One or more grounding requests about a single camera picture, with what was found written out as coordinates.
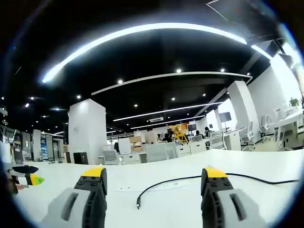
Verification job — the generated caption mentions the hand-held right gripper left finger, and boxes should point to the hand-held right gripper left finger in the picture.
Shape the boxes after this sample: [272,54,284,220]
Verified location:
[40,167,108,228]

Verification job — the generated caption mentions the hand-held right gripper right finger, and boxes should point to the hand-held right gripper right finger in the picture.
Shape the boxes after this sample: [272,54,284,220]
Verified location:
[200,167,266,228]

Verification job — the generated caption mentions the black data cable USB plug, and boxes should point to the black data cable USB plug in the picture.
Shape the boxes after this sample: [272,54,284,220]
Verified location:
[136,173,300,210]

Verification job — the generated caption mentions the white office desk row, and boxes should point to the white office desk row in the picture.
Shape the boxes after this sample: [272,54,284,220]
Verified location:
[270,111,304,151]

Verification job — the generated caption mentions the dark standing poster banner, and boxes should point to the dark standing poster banner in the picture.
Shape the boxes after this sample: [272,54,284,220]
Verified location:
[12,139,25,165]

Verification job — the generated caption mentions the black low cabinet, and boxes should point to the black low cabinet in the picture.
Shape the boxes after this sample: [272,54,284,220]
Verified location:
[73,152,89,165]

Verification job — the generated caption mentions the grey mesh office chair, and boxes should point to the grey mesh office chair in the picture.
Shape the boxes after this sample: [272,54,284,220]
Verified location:
[102,149,120,165]

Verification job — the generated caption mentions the white office chair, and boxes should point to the white office chair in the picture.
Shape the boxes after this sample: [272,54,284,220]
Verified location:
[239,121,255,152]
[208,130,225,150]
[258,115,272,143]

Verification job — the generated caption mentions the white drawer cabinet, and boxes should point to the white drawer cabinet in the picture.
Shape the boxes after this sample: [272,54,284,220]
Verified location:
[177,144,191,158]
[190,141,207,155]

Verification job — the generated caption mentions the white box appliance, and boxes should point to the white box appliance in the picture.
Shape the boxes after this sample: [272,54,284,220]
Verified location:
[117,138,132,155]

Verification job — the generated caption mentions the stacked cardboard boxes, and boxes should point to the stacked cardboard boxes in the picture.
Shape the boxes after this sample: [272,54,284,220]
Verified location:
[129,136,143,153]

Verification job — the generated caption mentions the black monitor on tall stand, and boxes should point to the black monitor on tall stand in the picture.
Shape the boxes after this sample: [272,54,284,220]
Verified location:
[218,112,232,130]

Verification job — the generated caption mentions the long curved ceiling light strip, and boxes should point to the long curved ceiling light strip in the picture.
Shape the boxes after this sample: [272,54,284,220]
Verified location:
[42,22,248,84]

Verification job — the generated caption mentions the yellow metal lift frame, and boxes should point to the yellow metal lift frame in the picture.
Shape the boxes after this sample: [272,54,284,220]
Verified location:
[167,124,190,145]

